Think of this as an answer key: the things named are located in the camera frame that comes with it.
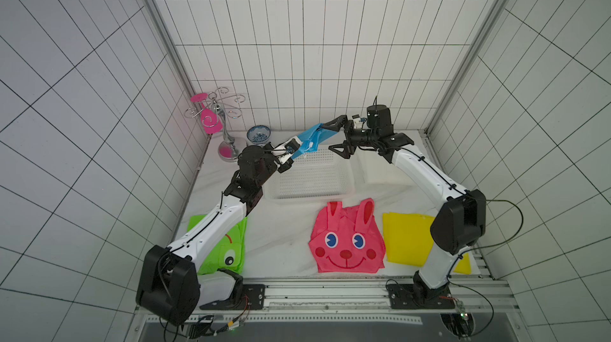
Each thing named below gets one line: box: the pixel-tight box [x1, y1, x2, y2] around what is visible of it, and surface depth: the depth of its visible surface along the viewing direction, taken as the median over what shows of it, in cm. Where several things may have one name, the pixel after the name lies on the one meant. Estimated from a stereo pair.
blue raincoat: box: [291, 122, 339, 160], surface depth 74 cm
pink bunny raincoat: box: [308, 198, 386, 273], surface depth 85 cm
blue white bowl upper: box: [246, 124, 272, 144], surface depth 120 cm
